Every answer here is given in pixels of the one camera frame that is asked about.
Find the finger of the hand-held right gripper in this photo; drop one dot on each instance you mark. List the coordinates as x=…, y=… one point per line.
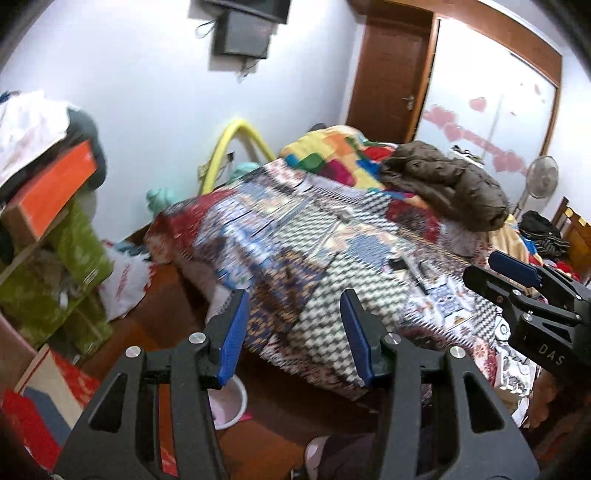
x=512, y=267
x=485, y=284

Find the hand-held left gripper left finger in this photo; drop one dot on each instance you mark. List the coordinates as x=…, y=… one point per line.
x=233, y=337

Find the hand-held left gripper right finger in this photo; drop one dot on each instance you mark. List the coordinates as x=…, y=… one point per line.
x=358, y=341

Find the beige blanket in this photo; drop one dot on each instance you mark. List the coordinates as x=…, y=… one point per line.
x=508, y=240

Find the pile of black clothes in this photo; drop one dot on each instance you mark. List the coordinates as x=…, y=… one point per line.
x=540, y=228

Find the wooden chair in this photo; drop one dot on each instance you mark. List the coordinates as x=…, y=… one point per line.
x=577, y=230

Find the small black item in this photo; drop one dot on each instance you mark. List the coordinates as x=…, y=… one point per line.
x=397, y=265

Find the patterned bedspread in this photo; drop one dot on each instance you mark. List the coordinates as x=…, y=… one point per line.
x=318, y=258

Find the white standing fan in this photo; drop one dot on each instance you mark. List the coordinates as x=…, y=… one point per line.
x=542, y=177

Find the brown padded jacket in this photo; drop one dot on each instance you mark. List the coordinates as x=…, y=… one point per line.
x=443, y=184

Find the pink slipper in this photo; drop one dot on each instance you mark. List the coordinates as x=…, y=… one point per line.
x=316, y=454

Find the white plastic bag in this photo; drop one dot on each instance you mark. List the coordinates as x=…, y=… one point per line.
x=124, y=281

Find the teal plush toy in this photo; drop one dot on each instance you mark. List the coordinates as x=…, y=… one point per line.
x=242, y=171
x=159, y=201

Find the green patterned box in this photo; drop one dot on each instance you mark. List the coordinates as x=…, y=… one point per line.
x=60, y=277

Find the colourful patchwork blanket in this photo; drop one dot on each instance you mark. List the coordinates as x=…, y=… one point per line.
x=332, y=154

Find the yellow hoop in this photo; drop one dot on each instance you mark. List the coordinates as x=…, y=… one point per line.
x=219, y=147

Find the frosted glass sliding door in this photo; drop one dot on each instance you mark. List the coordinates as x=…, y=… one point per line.
x=485, y=78

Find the red flat box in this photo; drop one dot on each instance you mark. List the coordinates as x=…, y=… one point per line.
x=37, y=406

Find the brown wooden door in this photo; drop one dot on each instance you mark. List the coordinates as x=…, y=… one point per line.
x=388, y=78

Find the orange cardboard box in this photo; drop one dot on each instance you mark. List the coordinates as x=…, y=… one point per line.
x=51, y=184

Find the dark grey cloth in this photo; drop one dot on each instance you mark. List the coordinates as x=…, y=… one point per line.
x=90, y=138

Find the white cloth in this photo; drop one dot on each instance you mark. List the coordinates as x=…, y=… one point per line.
x=27, y=129

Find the black wall-mounted box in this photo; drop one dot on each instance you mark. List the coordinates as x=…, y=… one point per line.
x=242, y=34

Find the black wall television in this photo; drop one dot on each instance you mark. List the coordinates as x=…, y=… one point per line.
x=251, y=8

